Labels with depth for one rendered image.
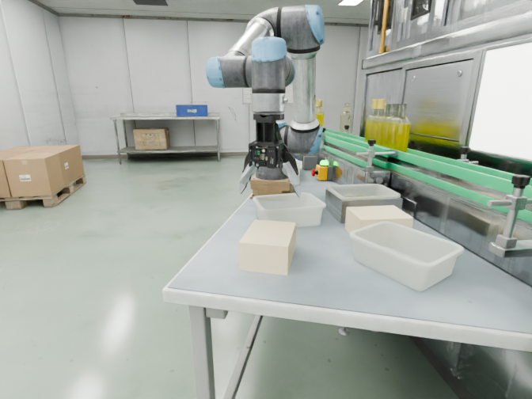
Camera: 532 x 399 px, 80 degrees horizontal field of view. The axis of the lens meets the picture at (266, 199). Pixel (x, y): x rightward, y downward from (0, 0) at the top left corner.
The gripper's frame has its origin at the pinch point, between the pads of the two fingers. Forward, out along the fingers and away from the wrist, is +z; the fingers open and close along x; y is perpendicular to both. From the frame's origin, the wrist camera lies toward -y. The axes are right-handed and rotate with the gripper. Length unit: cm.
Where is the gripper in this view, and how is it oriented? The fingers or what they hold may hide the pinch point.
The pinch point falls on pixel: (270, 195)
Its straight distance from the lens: 80.0
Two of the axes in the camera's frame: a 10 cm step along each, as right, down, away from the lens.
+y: -2.1, 2.9, -9.3
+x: 9.8, 0.6, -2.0
